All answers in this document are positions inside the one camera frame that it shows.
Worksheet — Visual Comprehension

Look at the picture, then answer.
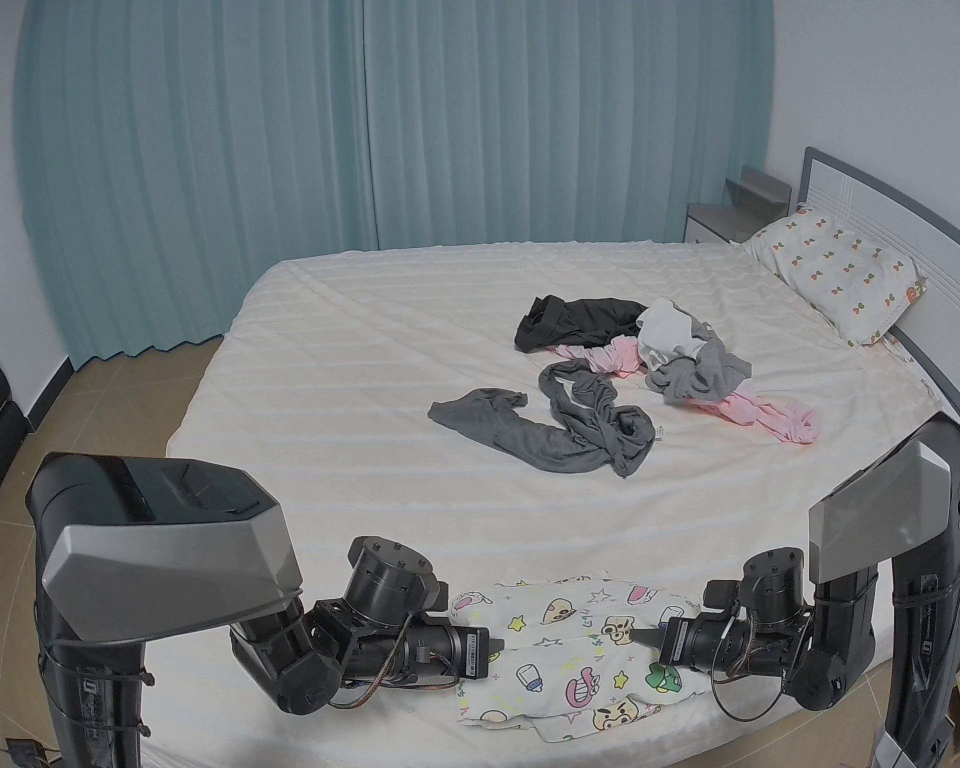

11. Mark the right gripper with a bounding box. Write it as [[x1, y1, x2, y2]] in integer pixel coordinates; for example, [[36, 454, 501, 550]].
[[628, 613, 745, 674]]

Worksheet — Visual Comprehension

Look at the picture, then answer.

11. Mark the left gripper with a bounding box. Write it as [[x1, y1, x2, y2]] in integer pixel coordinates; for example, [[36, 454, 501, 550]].
[[407, 621, 493, 685]]

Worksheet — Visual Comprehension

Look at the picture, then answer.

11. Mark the white printed pyjama top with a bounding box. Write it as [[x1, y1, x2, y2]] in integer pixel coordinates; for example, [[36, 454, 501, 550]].
[[450, 576, 702, 744]]

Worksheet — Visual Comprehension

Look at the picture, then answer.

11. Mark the bed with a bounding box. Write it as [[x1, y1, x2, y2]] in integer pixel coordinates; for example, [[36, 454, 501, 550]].
[[138, 146, 960, 768]]

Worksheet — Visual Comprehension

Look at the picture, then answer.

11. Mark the dark grey garment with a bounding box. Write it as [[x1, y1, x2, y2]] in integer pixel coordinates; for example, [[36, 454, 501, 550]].
[[427, 358, 667, 480]]

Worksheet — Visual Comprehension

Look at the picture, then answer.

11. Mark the pink garment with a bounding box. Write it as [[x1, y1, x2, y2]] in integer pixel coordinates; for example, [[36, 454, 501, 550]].
[[555, 336, 820, 447]]

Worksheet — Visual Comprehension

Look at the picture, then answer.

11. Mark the white garment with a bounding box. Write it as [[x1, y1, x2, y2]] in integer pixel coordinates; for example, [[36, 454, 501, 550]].
[[636, 297, 714, 369]]

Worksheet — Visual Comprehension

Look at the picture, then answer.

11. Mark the black garment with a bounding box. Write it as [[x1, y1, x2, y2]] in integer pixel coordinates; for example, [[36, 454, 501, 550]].
[[514, 294, 650, 355]]

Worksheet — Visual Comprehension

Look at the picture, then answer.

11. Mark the white printed pillow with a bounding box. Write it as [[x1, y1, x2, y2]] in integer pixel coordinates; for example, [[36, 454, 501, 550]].
[[742, 208, 930, 346]]

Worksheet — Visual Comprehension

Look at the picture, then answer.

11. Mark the grey bedside table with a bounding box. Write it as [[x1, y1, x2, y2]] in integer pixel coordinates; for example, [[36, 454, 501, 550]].
[[684, 165, 793, 245]]

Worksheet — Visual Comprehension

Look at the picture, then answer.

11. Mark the blue-green curtain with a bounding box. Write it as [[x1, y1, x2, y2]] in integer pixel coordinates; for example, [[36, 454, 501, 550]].
[[363, 0, 777, 249], [13, 0, 376, 369]]

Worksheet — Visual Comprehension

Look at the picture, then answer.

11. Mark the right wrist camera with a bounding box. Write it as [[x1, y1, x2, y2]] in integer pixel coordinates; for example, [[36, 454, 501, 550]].
[[701, 579, 744, 615]]

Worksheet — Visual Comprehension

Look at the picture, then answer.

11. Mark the black cable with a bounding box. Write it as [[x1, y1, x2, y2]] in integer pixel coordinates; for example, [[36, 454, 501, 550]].
[[709, 671, 787, 726]]

